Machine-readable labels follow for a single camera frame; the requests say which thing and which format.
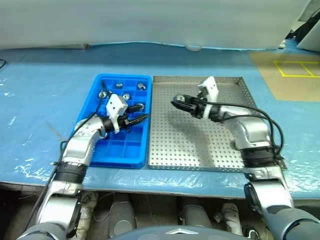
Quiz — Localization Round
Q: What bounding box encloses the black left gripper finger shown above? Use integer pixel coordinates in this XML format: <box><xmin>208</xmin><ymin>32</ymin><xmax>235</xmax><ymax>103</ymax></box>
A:
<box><xmin>126</xmin><ymin>113</ymin><xmax>152</xmax><ymax>126</ymax></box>
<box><xmin>126</xmin><ymin>104</ymin><xmax>146</xmax><ymax>113</ymax></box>

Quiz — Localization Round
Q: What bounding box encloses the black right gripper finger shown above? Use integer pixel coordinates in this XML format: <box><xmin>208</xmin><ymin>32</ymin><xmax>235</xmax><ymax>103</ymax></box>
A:
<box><xmin>174</xmin><ymin>94</ymin><xmax>195</xmax><ymax>105</ymax></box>
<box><xmin>170</xmin><ymin>99</ymin><xmax>195</xmax><ymax>114</ymax></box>

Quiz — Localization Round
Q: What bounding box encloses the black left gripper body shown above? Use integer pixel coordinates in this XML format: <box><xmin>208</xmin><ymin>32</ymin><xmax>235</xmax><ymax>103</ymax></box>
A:
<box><xmin>116</xmin><ymin>113</ymin><xmax>132</xmax><ymax>133</ymax></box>

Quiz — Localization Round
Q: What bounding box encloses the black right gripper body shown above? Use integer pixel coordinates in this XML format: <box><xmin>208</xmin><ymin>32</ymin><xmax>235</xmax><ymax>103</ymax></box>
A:
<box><xmin>190</xmin><ymin>95</ymin><xmax>207</xmax><ymax>120</ymax></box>

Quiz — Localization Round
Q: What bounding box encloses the blue compartment tray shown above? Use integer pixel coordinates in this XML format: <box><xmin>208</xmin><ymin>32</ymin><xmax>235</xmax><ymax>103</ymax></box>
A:
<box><xmin>72</xmin><ymin>73</ymin><xmax>153</xmax><ymax>170</ymax></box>

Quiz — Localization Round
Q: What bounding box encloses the perforated metal tray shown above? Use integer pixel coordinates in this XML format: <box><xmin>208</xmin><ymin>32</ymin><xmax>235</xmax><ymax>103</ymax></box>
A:
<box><xmin>147</xmin><ymin>75</ymin><xmax>287</xmax><ymax>174</ymax></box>

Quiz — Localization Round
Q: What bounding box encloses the brown cardboard floor sheet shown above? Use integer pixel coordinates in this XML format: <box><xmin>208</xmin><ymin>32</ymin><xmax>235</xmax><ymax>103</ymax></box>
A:
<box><xmin>248</xmin><ymin>51</ymin><xmax>320</xmax><ymax>102</ymax></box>

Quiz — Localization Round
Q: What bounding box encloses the blue plastic table cover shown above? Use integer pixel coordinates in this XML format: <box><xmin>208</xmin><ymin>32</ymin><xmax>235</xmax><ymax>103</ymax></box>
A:
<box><xmin>0</xmin><ymin>41</ymin><xmax>320</xmax><ymax>200</ymax></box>

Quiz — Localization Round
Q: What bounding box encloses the dark grey rounded shape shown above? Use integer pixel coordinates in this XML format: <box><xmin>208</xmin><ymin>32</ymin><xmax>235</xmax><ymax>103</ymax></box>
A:
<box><xmin>180</xmin><ymin>197</ymin><xmax>213</xmax><ymax>229</ymax></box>
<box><xmin>108</xmin><ymin>194</ymin><xmax>137</xmax><ymax>237</ymax></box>

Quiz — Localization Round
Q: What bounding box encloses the white wrapped rounded shape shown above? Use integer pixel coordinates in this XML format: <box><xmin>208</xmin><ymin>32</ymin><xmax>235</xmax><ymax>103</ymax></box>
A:
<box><xmin>219</xmin><ymin>201</ymin><xmax>243</xmax><ymax>236</ymax></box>

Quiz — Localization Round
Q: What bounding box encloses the grey robot torso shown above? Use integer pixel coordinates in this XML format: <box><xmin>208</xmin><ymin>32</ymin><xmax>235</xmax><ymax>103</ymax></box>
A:
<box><xmin>112</xmin><ymin>222</ymin><xmax>226</xmax><ymax>240</ymax></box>

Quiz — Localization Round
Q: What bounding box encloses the white board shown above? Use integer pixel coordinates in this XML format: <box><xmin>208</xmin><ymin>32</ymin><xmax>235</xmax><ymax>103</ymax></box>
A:
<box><xmin>296</xmin><ymin>23</ymin><xmax>320</xmax><ymax>52</ymax></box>

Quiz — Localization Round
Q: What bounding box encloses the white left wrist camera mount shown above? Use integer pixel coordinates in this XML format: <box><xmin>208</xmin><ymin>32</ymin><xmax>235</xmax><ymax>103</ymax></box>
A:
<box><xmin>105</xmin><ymin>94</ymin><xmax>127</xmax><ymax>134</ymax></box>

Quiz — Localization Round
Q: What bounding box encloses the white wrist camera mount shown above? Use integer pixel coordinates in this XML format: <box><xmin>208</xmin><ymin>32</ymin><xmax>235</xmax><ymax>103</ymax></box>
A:
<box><xmin>105</xmin><ymin>94</ymin><xmax>127</xmax><ymax>134</ymax></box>
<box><xmin>198</xmin><ymin>76</ymin><xmax>219</xmax><ymax>119</ymax></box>

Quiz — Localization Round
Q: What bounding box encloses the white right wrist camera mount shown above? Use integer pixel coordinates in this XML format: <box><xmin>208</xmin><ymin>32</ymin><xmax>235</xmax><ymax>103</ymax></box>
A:
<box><xmin>198</xmin><ymin>76</ymin><xmax>219</xmax><ymax>119</ymax></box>

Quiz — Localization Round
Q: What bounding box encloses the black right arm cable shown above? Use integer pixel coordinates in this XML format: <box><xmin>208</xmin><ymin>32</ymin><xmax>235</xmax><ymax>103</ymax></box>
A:
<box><xmin>199</xmin><ymin>97</ymin><xmax>285</xmax><ymax>163</ymax></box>

